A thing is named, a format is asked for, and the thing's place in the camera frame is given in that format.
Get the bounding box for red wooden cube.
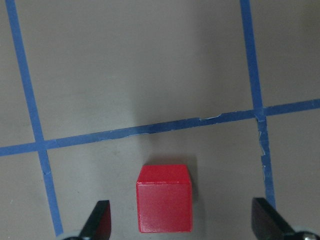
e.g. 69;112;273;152
136;164;193;233

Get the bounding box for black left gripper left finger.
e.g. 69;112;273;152
78;200;112;240

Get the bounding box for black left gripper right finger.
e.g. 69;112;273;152
251;197;296;240

